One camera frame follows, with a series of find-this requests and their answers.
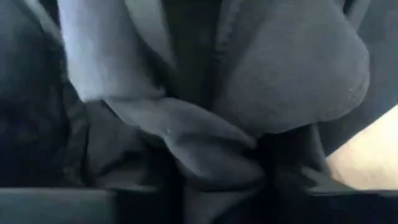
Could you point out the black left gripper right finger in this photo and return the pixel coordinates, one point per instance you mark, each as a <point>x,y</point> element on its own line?
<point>357,208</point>

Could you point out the dark grey garment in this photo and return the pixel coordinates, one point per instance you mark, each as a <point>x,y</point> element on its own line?
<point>280,77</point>

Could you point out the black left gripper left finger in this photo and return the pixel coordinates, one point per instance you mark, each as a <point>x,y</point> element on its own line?
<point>53,207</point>

